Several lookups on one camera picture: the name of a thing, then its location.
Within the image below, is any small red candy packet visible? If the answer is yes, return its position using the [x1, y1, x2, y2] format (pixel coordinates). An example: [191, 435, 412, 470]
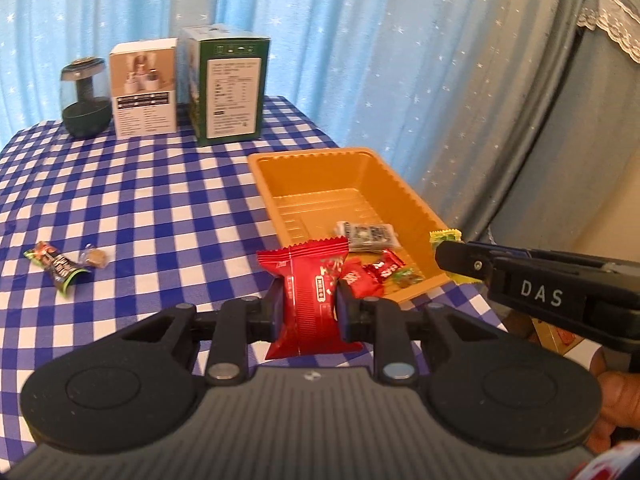
[362, 249, 407, 281]
[341, 257, 386, 298]

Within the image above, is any grey cloth cover with lace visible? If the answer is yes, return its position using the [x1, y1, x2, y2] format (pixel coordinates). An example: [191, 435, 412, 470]
[452, 0, 640, 256]

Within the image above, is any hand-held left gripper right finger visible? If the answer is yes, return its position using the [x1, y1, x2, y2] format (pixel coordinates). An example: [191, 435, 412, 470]
[336, 282, 506, 386]

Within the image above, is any yellow candy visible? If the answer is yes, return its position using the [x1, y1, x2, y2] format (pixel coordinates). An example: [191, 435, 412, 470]
[429, 229, 481, 286]

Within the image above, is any orange patterned box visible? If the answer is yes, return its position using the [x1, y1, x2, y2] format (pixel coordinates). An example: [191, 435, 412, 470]
[532, 317, 586, 356]

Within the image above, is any light blue starred curtain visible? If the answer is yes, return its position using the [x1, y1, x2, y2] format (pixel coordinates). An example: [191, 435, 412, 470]
[0, 0, 596, 241]

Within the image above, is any large red snack packet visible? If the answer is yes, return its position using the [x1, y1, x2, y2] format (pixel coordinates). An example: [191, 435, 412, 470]
[256, 238, 365, 361]

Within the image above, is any green product box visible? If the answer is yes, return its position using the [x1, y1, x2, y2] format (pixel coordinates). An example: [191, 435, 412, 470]
[177, 25, 271, 148]

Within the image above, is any white product box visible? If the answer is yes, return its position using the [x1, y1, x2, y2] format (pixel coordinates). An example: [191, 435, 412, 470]
[109, 38, 179, 139]

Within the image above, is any clear wrapped caramel candy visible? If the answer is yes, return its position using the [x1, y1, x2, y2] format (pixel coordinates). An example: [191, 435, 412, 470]
[79, 244, 110, 268]

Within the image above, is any orange plastic tray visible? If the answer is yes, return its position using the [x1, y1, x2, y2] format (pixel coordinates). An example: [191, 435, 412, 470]
[247, 147, 451, 305]

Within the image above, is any blue white checkered tablecloth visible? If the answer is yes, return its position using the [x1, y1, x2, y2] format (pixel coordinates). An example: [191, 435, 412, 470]
[0, 95, 506, 466]

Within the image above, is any green black snack packet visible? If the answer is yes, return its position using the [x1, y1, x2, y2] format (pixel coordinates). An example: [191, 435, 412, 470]
[23, 241, 93, 295]

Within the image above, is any green candy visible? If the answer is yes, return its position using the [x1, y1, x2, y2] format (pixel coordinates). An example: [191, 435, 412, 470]
[390, 267, 426, 288]

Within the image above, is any person's right hand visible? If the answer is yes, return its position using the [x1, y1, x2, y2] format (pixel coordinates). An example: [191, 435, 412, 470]
[585, 347, 640, 453]

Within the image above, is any red white patterned cloth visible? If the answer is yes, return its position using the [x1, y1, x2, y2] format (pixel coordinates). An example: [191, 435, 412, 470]
[570, 442, 640, 480]

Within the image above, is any silver snack packet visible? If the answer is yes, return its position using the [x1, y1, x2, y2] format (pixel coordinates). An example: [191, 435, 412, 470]
[334, 221, 401, 252]

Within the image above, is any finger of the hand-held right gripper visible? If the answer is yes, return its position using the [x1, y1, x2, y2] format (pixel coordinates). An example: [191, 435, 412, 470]
[435, 241, 493, 281]
[465, 241, 608, 267]

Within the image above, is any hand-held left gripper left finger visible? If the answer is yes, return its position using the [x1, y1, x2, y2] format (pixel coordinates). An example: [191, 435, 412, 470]
[120, 280, 288, 386]

